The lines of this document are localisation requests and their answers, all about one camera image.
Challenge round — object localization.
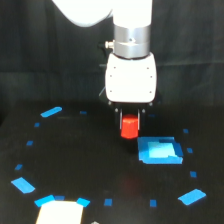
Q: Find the blue tape square target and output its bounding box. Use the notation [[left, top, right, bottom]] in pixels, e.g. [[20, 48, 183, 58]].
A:
[[138, 137, 183, 165]]

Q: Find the blue tape strip bottom right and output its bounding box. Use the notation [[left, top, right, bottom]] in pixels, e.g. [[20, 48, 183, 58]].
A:
[[179, 189, 206, 205]]

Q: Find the blue tape strip top left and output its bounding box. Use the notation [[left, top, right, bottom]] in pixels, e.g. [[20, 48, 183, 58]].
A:
[[40, 107, 62, 118]]

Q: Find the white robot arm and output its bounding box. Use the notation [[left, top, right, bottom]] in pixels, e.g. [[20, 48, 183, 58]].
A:
[[52, 0, 157, 128]]

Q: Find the black backdrop curtain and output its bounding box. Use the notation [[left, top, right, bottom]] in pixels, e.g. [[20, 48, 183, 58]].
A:
[[0, 0, 224, 112]]

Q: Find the white paper sheet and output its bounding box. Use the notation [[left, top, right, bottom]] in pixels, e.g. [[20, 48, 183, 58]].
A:
[[35, 201, 83, 224]]

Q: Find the blue tape strip bottom left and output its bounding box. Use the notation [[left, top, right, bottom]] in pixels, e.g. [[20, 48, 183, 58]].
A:
[[34, 195, 55, 207]]

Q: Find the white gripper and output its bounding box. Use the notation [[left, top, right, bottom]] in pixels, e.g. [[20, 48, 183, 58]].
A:
[[105, 54, 157, 131]]

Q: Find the red hexagonal block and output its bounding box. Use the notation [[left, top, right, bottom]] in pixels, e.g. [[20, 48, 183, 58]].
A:
[[121, 114, 138, 139]]

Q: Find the blue tape strip by paper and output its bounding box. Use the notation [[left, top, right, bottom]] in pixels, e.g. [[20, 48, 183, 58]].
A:
[[76, 198, 90, 207]]

